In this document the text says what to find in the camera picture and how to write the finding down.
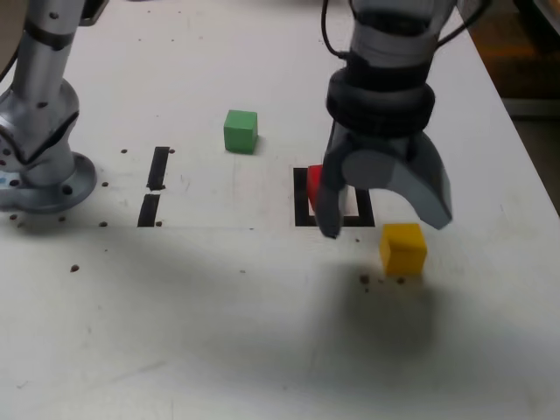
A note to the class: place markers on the red cube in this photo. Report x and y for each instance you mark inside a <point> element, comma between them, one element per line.
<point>314,184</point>

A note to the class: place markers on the black tape square outline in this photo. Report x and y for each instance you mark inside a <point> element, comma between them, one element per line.
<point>300,219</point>

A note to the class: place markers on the grey metal frame bar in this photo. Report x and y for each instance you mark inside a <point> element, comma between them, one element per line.
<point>534,107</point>

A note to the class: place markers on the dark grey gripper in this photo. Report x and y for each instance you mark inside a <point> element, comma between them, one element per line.
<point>372,142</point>

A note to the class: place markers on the green cube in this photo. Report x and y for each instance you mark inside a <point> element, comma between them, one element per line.
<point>240,133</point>

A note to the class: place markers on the black tape strip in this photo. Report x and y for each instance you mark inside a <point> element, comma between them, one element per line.
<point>158,168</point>

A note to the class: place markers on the yellow cube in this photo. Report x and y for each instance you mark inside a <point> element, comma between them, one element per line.
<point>402,251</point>

